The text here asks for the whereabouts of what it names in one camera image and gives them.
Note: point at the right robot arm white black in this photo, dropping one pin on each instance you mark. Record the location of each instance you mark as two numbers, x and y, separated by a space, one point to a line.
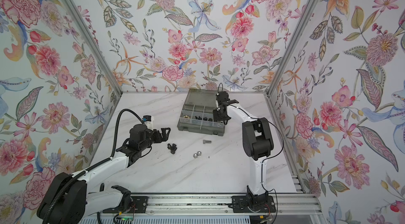
257 141

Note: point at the black bolts cluster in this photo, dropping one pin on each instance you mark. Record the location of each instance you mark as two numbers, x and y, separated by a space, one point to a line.
172 148

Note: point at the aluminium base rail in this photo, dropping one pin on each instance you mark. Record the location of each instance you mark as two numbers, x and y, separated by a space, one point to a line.
198 204

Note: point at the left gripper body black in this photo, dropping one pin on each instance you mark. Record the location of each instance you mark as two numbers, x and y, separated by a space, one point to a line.
151 139

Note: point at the grey plastic organizer box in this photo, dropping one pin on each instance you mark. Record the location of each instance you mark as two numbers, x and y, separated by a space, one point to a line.
200 103

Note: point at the left aluminium corner post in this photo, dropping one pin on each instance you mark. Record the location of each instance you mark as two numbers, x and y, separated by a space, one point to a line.
89 40

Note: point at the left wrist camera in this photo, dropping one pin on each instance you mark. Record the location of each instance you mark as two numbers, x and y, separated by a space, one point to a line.
148 120

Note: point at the right aluminium corner post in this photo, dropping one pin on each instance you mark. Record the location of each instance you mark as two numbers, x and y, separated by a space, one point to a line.
295 39

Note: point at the aluminium corner post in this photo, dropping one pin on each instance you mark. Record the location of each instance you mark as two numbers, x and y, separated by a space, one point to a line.
295 39
89 40

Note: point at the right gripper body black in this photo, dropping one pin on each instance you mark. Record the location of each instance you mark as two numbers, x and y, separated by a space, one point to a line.
218 115

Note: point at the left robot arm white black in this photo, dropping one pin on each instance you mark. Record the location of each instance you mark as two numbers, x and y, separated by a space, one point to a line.
70 197

